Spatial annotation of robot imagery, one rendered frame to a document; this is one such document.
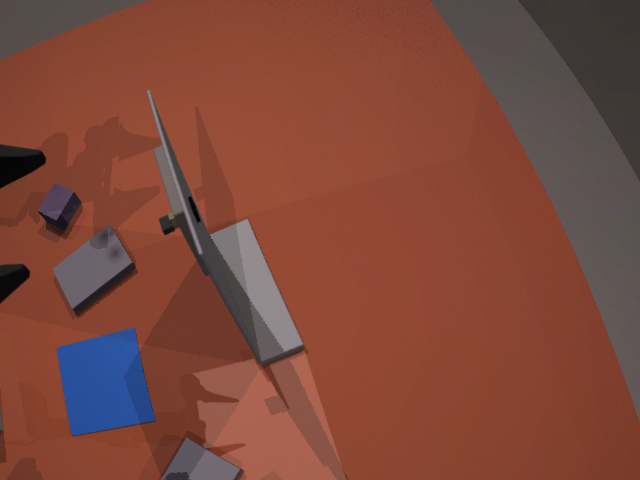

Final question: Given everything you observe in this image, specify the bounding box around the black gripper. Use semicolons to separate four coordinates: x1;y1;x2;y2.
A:
0;144;46;304

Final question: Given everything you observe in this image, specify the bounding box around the blue square patch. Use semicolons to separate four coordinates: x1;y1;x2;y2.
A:
57;327;155;436

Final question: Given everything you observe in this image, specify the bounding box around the dark purple cube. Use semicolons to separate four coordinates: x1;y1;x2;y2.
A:
38;183;81;230

